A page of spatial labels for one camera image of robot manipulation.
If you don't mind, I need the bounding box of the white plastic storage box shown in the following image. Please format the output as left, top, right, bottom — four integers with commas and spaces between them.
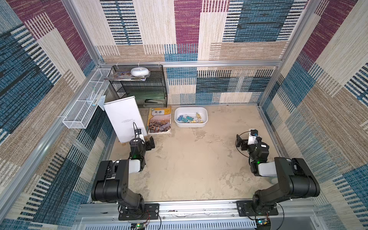
174, 107, 209, 128

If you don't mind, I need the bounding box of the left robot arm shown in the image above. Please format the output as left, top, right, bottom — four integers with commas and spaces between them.
91, 136, 155, 220

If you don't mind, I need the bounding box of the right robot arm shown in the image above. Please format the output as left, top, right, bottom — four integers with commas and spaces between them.
235, 129, 321, 218

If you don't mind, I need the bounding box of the English textbook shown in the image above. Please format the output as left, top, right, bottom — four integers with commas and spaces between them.
147, 106, 172, 134

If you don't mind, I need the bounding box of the white book on stand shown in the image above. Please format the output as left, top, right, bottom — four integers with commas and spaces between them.
104, 96, 148, 143

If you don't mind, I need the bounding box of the black stapler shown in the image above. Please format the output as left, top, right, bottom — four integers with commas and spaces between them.
145, 99, 164, 104

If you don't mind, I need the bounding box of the black mesh shelf rack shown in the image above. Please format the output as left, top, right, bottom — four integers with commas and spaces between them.
109, 65, 168, 108

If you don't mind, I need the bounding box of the magazine on shelf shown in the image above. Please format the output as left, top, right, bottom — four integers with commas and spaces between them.
103, 71, 150, 81

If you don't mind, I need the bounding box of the white round device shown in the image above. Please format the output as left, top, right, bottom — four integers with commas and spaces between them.
130, 67, 150, 77

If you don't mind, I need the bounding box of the white wire wall basket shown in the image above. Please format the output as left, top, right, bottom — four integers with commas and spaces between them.
63, 69, 111, 129

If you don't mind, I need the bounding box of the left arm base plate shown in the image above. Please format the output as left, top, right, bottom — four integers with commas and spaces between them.
118, 203, 160, 221

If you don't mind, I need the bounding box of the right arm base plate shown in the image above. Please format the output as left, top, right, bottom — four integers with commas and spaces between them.
236, 200, 279, 217

